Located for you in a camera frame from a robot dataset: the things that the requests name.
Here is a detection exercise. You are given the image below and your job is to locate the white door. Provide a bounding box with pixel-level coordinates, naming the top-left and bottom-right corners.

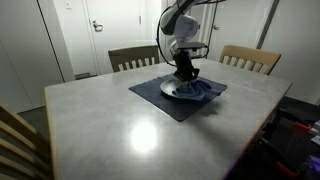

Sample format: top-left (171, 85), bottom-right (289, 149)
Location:
top-left (205, 0), bottom-right (272, 63)
top-left (82, 0), bottom-right (144, 76)

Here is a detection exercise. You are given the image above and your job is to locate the slatted wooden chair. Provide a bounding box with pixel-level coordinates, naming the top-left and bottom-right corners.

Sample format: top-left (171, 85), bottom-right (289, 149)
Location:
top-left (0, 102), bottom-right (55, 180)

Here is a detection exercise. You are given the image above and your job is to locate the silver lever door handle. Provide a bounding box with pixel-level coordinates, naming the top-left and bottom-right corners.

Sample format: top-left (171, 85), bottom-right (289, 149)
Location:
top-left (91, 20), bottom-right (104, 33)

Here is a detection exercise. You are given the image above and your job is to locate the orange clamp handle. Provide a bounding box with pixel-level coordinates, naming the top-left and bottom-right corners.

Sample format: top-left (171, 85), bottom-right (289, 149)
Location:
top-left (275, 161), bottom-right (301, 178)
top-left (294, 121), bottom-right (313, 133)

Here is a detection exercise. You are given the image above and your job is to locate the dark brown wooden chair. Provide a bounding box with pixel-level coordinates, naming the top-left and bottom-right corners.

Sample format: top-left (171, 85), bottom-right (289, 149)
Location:
top-left (107, 44), bottom-right (161, 73)

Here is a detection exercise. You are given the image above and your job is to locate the white round plate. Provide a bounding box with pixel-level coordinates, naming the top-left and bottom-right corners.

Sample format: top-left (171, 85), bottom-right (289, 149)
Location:
top-left (159, 77), bottom-right (205, 100)

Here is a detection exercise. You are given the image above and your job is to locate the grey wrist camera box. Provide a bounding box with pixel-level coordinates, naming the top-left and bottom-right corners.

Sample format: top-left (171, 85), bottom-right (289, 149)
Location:
top-left (177, 41), bottom-right (208, 52)

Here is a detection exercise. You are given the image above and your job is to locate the blue cloth towel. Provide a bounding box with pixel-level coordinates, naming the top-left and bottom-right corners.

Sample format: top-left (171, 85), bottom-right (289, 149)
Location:
top-left (171, 78), bottom-right (213, 102)

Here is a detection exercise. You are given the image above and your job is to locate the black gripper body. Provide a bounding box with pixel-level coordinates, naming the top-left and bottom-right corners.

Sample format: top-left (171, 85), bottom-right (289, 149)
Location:
top-left (172, 49), bottom-right (201, 83)

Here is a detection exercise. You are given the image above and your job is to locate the dark blue placemat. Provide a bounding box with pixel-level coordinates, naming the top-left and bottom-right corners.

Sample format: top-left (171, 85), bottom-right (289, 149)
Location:
top-left (128, 71), bottom-right (228, 123)

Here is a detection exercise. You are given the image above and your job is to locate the light wooden chair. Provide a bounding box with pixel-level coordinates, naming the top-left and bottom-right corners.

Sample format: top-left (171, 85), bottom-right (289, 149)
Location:
top-left (218, 44), bottom-right (282, 76)

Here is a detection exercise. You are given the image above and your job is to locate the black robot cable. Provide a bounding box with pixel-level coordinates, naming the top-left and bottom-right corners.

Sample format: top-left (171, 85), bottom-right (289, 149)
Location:
top-left (156, 9), bottom-right (178, 68)

